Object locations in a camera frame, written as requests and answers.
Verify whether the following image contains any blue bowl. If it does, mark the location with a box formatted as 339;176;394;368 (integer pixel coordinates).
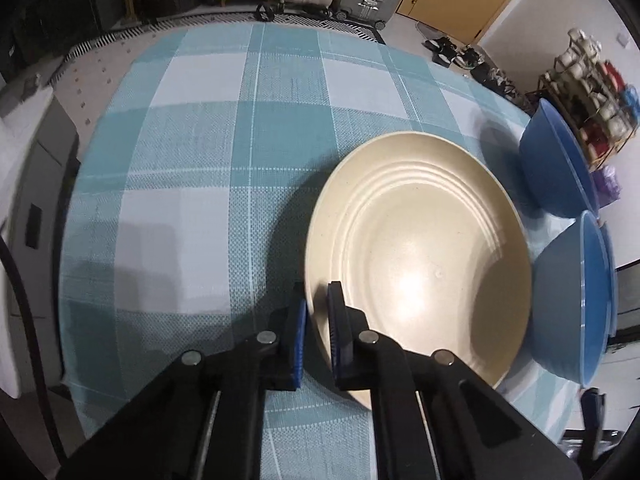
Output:
530;210;618;388
519;97;601;220

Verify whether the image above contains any grey side cabinet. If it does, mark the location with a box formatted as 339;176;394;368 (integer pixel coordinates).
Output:
0;75;83;401

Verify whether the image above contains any black cabinet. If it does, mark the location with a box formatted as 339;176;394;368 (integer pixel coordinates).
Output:
10;0;136;56

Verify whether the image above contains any wooden shoe rack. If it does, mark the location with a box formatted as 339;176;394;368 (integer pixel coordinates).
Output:
539;27;640;171

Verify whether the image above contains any teal checked tablecloth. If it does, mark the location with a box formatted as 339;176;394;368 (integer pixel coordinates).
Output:
59;24;586;480

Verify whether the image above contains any purple plastic bag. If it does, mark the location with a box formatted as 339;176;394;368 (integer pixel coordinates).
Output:
592;164;621;208

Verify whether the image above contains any cream ribbed plate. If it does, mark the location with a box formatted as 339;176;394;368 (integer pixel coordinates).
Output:
306;131;533;411

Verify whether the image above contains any row of shoes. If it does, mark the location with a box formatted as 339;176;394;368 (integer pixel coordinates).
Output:
422;35;538;116

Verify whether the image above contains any black cable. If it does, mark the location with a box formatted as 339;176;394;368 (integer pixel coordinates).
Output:
0;232;68;466

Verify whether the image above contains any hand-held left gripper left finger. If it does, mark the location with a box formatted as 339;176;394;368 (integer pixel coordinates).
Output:
55;282;308;480

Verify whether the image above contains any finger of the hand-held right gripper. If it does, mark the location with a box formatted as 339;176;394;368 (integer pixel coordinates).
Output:
580;387;607;461

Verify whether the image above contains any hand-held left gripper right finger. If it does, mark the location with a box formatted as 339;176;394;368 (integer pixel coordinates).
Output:
326;281;583;480

